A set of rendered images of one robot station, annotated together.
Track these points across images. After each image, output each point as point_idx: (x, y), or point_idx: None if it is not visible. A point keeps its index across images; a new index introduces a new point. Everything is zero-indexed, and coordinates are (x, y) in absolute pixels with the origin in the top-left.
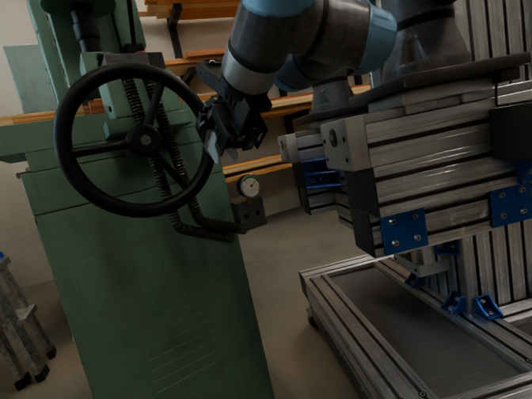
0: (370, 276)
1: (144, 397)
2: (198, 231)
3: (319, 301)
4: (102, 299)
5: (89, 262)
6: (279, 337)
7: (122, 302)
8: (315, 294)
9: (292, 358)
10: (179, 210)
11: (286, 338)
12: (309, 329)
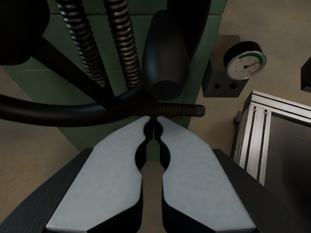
0: (305, 140)
1: (95, 142)
2: (136, 114)
3: (243, 142)
4: (58, 99)
5: (38, 73)
6: (207, 115)
7: (75, 104)
8: (246, 130)
9: (204, 139)
10: (138, 52)
11: (211, 119)
12: (230, 124)
